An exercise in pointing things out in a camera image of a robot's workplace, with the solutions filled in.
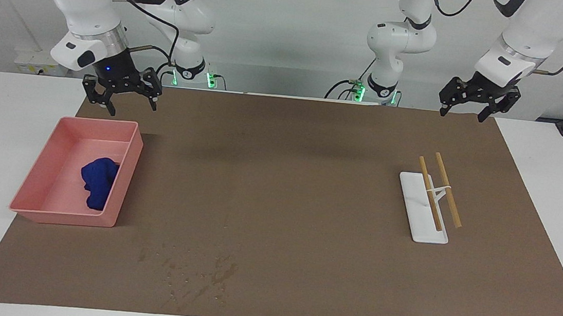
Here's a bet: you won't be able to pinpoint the brown table mat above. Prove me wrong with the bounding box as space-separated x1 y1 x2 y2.
0 68 563 316

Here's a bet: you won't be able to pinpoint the wooden dowel rod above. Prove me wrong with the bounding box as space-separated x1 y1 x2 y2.
413 156 450 232
428 152 468 228

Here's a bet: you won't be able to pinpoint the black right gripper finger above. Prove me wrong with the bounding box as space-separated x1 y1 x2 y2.
80 75 119 117
134 66 165 112

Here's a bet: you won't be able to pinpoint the blue towel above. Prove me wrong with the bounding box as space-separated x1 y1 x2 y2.
77 155 122 213

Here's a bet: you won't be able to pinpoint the pink plastic bin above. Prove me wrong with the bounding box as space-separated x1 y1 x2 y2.
8 110 146 232

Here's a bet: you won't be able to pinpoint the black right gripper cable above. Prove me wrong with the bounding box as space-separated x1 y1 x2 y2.
96 0 184 66

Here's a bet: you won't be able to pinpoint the black arm base cables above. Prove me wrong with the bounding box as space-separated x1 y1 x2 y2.
157 64 177 86
324 77 367 103

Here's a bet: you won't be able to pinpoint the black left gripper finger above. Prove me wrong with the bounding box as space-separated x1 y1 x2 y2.
477 84 522 126
437 76 476 119

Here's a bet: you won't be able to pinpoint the white towel rack tray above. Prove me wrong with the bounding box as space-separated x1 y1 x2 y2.
393 171 455 246

